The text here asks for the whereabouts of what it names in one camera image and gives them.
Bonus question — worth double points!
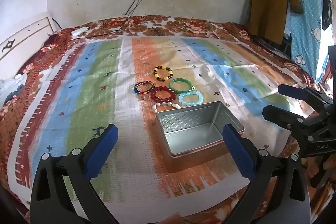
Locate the light blue bead bracelet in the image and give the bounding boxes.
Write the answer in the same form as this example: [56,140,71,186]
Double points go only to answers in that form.
[178,91,204,106]

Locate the green jade bangle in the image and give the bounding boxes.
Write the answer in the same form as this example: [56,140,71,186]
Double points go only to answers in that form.
[169,78,196,94]

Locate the dark hanging clothes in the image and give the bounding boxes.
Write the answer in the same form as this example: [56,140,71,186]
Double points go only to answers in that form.
[318,0,336,30]

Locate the white pearl bracelet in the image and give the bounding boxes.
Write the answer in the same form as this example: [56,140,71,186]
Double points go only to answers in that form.
[152,101,181,113]

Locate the grey crumpled cloth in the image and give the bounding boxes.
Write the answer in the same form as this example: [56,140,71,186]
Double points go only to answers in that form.
[0,74,28,106]

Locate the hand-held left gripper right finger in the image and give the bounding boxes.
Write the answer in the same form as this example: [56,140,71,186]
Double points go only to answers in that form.
[222,123,311,224]

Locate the yellow and black bead bracelet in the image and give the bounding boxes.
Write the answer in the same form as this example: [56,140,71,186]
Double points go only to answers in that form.
[154,65,174,82]

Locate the brown hanging garment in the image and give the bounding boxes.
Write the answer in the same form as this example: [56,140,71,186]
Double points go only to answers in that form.
[248,0,302,45]

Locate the blue polka dot cloth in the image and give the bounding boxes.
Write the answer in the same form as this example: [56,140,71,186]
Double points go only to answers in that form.
[283,0,324,80]

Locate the multicolour bead bracelet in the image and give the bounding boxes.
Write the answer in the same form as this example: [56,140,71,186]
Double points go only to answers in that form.
[133,81,156,95]

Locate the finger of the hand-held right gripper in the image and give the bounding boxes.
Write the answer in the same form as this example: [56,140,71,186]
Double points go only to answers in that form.
[278,84,334,109]
[262,105,326,142]

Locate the person's left hand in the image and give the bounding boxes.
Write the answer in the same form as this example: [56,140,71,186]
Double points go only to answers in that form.
[157,214,182,224]

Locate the striped colourful cloth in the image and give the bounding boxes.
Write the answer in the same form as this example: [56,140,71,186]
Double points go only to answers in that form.
[7,36,315,205]

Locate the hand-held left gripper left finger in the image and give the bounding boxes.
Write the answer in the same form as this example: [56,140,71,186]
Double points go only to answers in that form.
[30,123,124,224]

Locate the white headboard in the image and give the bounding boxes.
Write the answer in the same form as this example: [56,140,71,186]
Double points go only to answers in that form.
[0,11,61,63]

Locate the metal tin box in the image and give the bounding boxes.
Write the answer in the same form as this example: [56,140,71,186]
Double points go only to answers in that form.
[156,101,244,173]

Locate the red bead bracelet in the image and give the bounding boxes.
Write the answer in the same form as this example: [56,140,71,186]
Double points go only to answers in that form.
[150,86,177,104]

